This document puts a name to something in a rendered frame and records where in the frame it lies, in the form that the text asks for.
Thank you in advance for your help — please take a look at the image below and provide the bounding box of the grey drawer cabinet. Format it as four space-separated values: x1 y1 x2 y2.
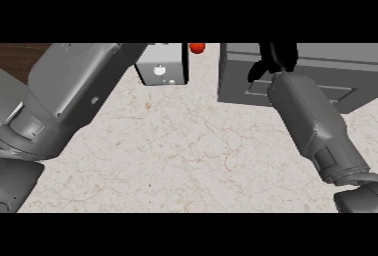
217 42 378 115

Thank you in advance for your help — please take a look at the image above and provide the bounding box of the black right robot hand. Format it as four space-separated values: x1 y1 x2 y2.
246 42 300 84

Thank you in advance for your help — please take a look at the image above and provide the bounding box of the red round object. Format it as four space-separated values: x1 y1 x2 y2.
189 42 208 55

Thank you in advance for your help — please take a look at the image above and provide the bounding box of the pale grey box appliance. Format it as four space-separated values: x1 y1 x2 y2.
133 42 192 86

